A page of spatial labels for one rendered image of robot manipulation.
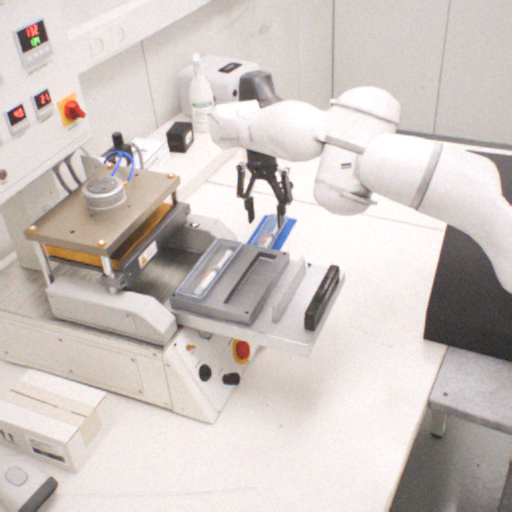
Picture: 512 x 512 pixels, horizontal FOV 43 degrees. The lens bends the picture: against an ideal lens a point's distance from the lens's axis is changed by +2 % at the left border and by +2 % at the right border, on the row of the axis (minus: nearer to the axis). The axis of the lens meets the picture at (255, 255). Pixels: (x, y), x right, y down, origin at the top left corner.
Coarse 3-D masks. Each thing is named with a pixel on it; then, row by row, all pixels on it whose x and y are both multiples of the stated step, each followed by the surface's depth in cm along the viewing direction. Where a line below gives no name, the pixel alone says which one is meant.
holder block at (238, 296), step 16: (240, 256) 127; (256, 256) 128; (272, 256) 128; (288, 256) 127; (224, 272) 124; (240, 272) 123; (256, 272) 125; (272, 272) 122; (176, 288) 120; (224, 288) 120; (240, 288) 122; (256, 288) 120; (272, 288) 122; (176, 304) 119; (192, 304) 117; (208, 304) 116; (224, 304) 116; (240, 304) 118; (256, 304) 115; (240, 320) 114
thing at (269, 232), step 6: (270, 216) 179; (276, 216) 179; (270, 222) 177; (276, 222) 176; (264, 228) 174; (270, 228) 174; (276, 228) 174; (258, 234) 172; (264, 234) 172; (270, 234) 172; (276, 234) 172; (258, 240) 170; (264, 240) 170; (270, 240) 170; (258, 246) 168; (264, 246) 168; (270, 246) 168
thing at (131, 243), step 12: (168, 204) 133; (156, 216) 129; (144, 228) 126; (132, 240) 123; (48, 252) 125; (60, 252) 123; (72, 252) 122; (120, 252) 120; (72, 264) 124; (84, 264) 123; (96, 264) 121
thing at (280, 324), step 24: (288, 264) 128; (312, 264) 128; (288, 288) 117; (312, 288) 122; (336, 288) 121; (192, 312) 119; (264, 312) 117; (288, 312) 117; (240, 336) 115; (264, 336) 113; (288, 336) 112; (312, 336) 111
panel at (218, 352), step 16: (192, 336) 124; (224, 336) 131; (176, 352) 119; (192, 352) 123; (208, 352) 127; (224, 352) 130; (192, 368) 122; (224, 368) 130; (240, 368) 134; (208, 384) 125; (208, 400) 124; (224, 400) 128
